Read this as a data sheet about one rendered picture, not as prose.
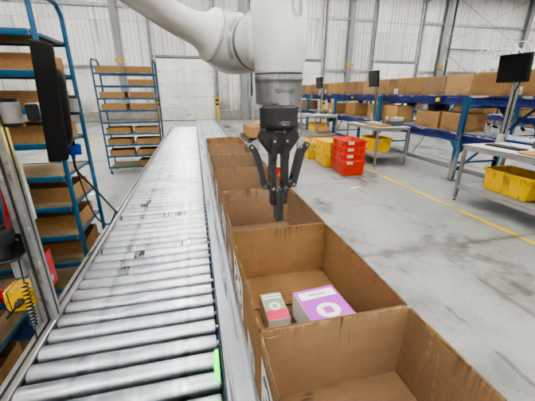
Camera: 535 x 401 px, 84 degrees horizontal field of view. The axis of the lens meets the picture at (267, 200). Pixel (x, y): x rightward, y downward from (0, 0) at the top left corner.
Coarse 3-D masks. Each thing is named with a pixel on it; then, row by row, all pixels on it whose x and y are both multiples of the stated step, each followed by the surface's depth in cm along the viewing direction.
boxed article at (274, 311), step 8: (264, 296) 77; (272, 296) 77; (280, 296) 77; (264, 304) 74; (272, 304) 74; (280, 304) 74; (264, 312) 73; (272, 312) 72; (280, 312) 72; (288, 312) 72; (264, 320) 74; (272, 320) 69; (280, 320) 70; (288, 320) 70
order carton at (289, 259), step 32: (320, 224) 92; (256, 256) 90; (288, 256) 93; (320, 256) 96; (352, 256) 77; (256, 288) 87; (288, 288) 87; (352, 288) 78; (384, 288) 64; (256, 320) 53; (256, 352) 55; (256, 384) 59
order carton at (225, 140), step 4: (208, 140) 265; (212, 140) 266; (216, 140) 267; (220, 140) 268; (224, 140) 269; (228, 140) 270; (232, 140) 271; (236, 140) 271; (240, 140) 257; (208, 144) 231; (212, 144) 267; (216, 144) 268; (220, 144) 269; (208, 148) 234; (208, 152) 239; (208, 160) 253
